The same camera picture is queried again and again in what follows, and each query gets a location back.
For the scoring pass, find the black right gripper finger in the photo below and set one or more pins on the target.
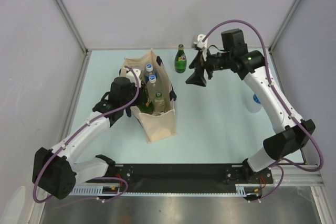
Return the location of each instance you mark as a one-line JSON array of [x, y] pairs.
[[197, 78], [198, 61]]

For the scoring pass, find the green Perrier bottle back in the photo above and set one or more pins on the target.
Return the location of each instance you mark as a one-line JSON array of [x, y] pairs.
[[180, 60]]

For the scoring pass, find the clear glass bottle green cap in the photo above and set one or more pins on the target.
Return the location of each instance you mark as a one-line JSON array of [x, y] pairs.
[[159, 103]]

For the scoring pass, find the aluminium corner post right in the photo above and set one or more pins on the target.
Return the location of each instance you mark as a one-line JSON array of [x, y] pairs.
[[285, 23]]

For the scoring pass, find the blue label water bottle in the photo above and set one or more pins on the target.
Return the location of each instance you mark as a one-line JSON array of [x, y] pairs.
[[149, 70]]

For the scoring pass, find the beige canvas tote bag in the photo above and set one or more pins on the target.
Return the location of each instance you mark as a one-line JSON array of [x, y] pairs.
[[156, 127]]

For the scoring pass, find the clear unlabelled plastic water bottle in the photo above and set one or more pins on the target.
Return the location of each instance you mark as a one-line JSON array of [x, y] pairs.
[[154, 86]]

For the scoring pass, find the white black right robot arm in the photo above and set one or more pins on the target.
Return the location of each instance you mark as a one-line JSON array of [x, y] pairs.
[[289, 127]]

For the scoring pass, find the aluminium corner post left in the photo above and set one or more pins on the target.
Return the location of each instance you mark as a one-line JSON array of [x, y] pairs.
[[71, 25]]

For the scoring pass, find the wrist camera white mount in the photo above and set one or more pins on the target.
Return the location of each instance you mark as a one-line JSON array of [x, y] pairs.
[[200, 43], [133, 75]]

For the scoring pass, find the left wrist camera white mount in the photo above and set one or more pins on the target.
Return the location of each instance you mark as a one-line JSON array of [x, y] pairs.
[[133, 75]]

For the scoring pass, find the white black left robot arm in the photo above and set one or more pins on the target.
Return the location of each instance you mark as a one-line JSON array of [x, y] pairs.
[[56, 170]]

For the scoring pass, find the aluminium corner post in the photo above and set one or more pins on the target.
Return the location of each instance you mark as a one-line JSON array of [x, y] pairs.
[[71, 25], [285, 23]]

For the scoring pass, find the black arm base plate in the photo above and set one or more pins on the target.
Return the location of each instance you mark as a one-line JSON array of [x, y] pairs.
[[163, 175]]

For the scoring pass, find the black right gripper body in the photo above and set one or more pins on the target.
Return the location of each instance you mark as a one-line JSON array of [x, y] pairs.
[[218, 61]]

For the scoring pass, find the white slotted cable duct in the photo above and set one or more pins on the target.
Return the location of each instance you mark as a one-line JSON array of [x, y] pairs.
[[235, 190]]

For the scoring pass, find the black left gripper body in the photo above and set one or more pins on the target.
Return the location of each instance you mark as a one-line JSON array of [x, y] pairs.
[[139, 98]]

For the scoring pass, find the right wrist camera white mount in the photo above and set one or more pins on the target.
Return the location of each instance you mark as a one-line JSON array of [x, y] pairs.
[[200, 43]]

